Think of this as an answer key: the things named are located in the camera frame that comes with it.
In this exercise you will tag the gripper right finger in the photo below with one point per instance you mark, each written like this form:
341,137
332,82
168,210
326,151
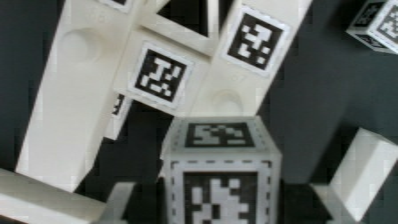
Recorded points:
309,205

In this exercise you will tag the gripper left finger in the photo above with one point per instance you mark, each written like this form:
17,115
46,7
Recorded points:
129,208

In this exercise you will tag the white tagged cube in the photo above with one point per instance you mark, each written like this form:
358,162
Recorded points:
220,171
373,26

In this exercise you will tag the white chair back frame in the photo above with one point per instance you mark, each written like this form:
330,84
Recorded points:
179,53

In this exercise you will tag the white U-shaped border fence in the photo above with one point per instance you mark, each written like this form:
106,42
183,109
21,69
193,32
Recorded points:
40,205

